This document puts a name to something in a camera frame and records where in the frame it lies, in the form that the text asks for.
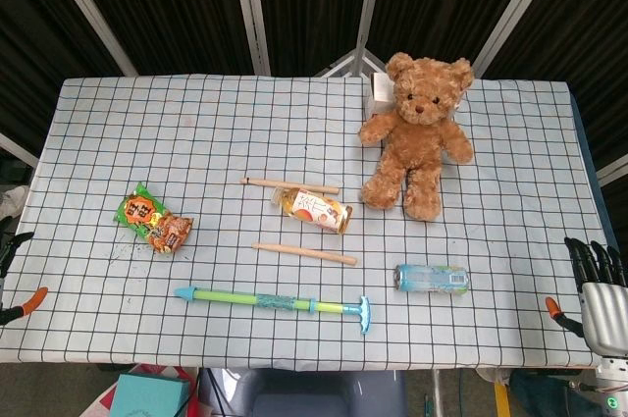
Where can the green orange snack bag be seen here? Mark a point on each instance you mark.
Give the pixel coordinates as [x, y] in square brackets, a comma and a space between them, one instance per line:
[153, 222]

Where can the brown plush teddy bear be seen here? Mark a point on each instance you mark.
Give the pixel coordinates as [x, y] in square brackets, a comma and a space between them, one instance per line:
[417, 147]

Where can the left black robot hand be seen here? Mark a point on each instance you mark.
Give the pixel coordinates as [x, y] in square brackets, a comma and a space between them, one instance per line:
[14, 311]

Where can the blue green water squirter toy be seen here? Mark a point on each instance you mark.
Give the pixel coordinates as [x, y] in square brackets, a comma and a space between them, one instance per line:
[235, 297]

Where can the teal cardboard box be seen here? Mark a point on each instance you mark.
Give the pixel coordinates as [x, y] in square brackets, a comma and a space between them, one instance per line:
[149, 395]

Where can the grey blue plastic chair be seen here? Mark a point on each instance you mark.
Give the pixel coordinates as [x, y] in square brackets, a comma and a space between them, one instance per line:
[319, 395]

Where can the light blue drink can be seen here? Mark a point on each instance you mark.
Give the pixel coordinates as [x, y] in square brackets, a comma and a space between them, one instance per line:
[432, 279]

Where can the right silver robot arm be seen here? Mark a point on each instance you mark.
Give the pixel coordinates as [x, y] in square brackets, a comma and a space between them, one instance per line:
[613, 387]

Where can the wooden drumstick with black mark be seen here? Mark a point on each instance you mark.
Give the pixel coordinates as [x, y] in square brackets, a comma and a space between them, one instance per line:
[260, 182]

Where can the peach tea plastic bottle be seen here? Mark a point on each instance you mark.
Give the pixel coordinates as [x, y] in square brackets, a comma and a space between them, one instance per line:
[315, 211]

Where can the blue checkered tablecloth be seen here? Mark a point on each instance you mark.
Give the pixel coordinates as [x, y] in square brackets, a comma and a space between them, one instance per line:
[235, 142]

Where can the plain wooden drumstick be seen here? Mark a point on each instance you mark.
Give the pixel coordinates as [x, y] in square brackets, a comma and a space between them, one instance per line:
[304, 253]

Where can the small white cardboard box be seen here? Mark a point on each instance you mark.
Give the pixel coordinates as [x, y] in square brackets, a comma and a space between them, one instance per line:
[379, 89]

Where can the black folding screen white frame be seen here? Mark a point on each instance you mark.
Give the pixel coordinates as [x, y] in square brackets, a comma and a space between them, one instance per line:
[186, 5]

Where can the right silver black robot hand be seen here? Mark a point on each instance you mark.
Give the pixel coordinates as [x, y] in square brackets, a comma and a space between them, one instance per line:
[606, 304]

